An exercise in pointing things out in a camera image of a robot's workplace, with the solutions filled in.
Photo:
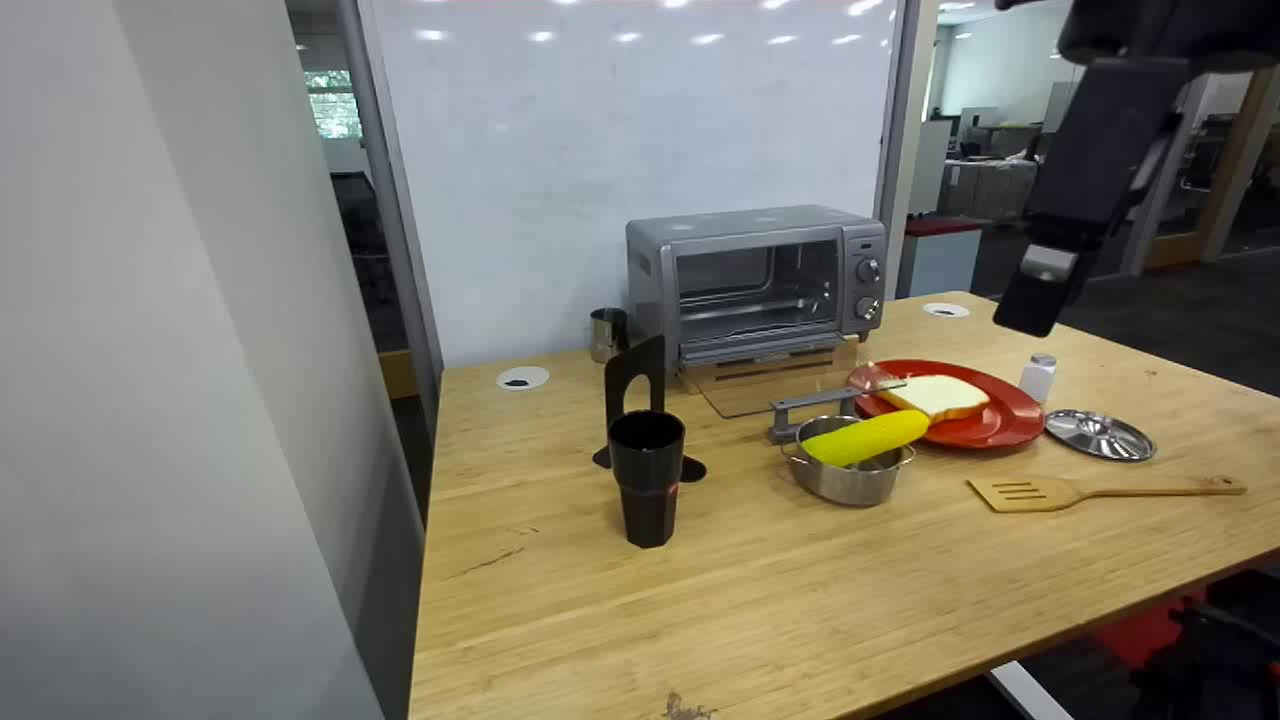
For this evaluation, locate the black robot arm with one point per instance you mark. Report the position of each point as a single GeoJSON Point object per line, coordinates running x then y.
{"type": "Point", "coordinates": [1137, 58]}

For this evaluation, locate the small steel pot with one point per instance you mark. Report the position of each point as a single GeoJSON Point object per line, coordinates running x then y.
{"type": "Point", "coordinates": [849, 484]}

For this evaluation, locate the red plate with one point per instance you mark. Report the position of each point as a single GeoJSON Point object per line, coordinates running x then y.
{"type": "Point", "coordinates": [1006, 419]}

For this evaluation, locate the steel pot lid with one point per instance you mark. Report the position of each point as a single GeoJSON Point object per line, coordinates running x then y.
{"type": "Point", "coordinates": [1097, 436]}

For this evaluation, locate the small steel cup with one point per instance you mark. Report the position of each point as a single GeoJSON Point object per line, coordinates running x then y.
{"type": "Point", "coordinates": [611, 334]}

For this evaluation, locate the black plastic cup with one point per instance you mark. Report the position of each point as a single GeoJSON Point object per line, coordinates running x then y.
{"type": "Point", "coordinates": [646, 456]}

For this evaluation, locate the thin wooden board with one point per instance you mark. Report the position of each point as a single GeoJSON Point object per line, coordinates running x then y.
{"type": "Point", "coordinates": [753, 387]}

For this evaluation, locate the silver toaster oven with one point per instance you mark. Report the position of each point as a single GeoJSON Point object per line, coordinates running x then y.
{"type": "Point", "coordinates": [753, 284]}

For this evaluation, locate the white bread slice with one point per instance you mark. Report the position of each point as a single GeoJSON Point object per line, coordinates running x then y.
{"type": "Point", "coordinates": [936, 396]}

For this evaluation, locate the wooden slotted spatula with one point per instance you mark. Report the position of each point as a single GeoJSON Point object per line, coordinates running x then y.
{"type": "Point", "coordinates": [1061, 495]}

